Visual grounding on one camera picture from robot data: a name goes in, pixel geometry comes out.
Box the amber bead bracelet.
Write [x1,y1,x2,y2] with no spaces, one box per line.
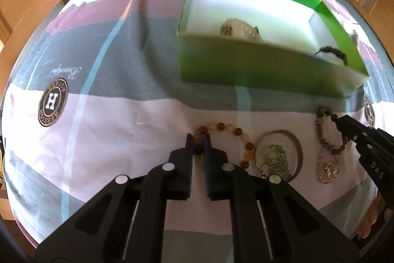
[192,122,256,169]

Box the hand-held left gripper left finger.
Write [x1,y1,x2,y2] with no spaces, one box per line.
[34,133,194,263]

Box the pale bead bracelet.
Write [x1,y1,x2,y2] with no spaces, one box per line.
[219,17,261,41]

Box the printed bed sheet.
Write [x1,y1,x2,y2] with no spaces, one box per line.
[1,0,391,263]

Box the silver bangle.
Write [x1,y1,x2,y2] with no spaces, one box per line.
[255,129,304,183]

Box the black bracelet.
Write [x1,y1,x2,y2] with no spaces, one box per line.
[314,46,348,66]

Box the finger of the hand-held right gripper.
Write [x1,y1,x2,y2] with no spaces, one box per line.
[335,114,381,144]

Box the brown bead bracelet pink pendant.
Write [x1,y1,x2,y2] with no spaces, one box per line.
[315,105,351,185]

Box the green cardboard box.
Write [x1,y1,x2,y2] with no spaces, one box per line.
[176,0,371,99]

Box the person's right hand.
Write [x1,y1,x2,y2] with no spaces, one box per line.
[357,195,385,240]

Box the gold green charm pendant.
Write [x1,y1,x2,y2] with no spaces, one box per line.
[262,144,294,182]

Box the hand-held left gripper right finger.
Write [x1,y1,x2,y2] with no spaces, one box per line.
[203,133,361,263]

